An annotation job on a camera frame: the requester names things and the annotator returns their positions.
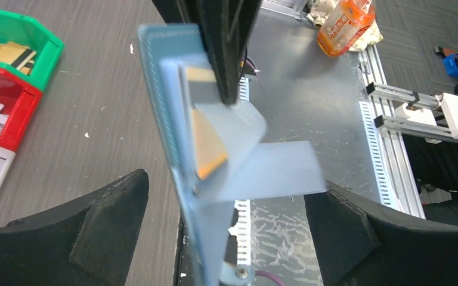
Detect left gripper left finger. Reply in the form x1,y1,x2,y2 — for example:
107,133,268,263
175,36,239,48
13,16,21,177
0,169,149,285

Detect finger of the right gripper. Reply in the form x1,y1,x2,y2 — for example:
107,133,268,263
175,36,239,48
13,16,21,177
152,0,262,105

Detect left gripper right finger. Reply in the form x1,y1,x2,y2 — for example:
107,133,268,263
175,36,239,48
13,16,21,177
304,182,458,285

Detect blue leather card holder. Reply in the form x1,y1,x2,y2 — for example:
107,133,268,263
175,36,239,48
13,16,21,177
137,24,326,285

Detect gold cards in green bin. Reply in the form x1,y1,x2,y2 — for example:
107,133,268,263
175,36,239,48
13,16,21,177
0,41,36,75

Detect orange drink bottle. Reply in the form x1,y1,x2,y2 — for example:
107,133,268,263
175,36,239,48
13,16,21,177
317,0,375,57

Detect red plastic bin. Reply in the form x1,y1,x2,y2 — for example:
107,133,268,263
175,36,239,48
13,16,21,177
0,68,43,152

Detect green plastic bin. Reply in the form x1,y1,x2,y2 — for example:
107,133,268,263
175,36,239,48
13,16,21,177
0,10,64,91

